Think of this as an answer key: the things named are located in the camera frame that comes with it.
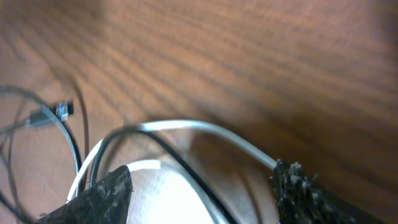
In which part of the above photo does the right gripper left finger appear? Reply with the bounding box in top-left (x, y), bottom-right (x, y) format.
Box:
top-left (36, 166), bottom-right (133, 224)

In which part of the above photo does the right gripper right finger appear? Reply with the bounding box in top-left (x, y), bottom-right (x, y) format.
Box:
top-left (271, 159), bottom-right (383, 224)

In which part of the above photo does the white USB cable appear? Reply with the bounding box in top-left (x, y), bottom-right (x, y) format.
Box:
top-left (65, 119), bottom-right (279, 224)

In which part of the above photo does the black USB cable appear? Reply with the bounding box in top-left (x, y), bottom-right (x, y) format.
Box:
top-left (27, 101), bottom-right (237, 224)

